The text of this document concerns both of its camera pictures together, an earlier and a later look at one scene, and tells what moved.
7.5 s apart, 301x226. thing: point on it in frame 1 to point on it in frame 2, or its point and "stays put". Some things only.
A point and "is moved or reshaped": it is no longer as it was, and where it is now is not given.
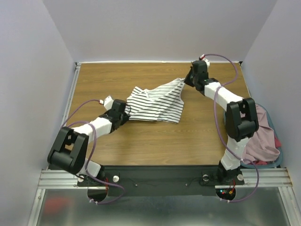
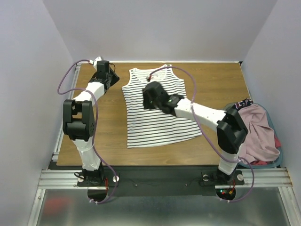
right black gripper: (189, 78) to (147, 100)
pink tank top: (262, 146) stays put
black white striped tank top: (162, 102) is moved or reshaped
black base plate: (161, 181) stays put
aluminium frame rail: (275, 177) stays put
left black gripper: (125, 119) to (116, 78)
